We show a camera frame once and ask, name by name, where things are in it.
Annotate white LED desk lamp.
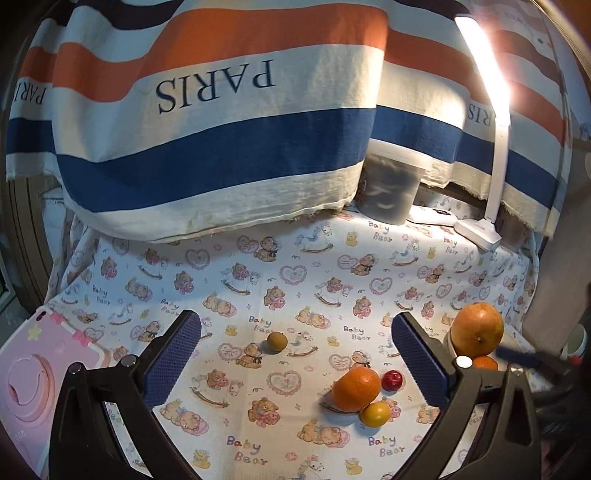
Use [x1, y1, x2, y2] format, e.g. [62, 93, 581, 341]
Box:
[454, 13, 511, 251]

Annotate small tan round fruit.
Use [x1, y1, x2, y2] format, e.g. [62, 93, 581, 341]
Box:
[266, 331, 288, 353]

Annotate baby bear print tablecloth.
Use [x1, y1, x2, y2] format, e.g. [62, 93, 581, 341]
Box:
[46, 209, 538, 479]

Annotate pink plastic tray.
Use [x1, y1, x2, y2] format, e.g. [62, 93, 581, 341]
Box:
[1, 307, 110, 478]

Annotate striped Paris fabric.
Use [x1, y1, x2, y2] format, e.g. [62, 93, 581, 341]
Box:
[5, 1, 570, 242]

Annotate cream round plate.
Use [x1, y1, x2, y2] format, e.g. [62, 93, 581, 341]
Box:
[443, 332, 525, 372]

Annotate yellow cherry tomato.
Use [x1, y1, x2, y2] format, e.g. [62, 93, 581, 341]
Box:
[359, 401, 391, 428]

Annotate white mug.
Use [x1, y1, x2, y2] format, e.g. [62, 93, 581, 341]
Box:
[560, 323, 588, 361]

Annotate large yellow grapefruit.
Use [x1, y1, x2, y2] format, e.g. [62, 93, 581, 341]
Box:
[450, 302, 504, 349]

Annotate red small fruit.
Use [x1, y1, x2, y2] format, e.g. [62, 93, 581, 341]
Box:
[382, 370, 404, 392]

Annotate translucent plastic container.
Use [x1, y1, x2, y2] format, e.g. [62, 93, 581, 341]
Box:
[356, 139, 432, 225]

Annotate orange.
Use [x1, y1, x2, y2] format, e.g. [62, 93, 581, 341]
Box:
[472, 356, 499, 371]
[331, 367, 381, 413]

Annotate wooden round board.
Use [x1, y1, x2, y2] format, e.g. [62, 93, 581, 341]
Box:
[523, 140, 590, 353]

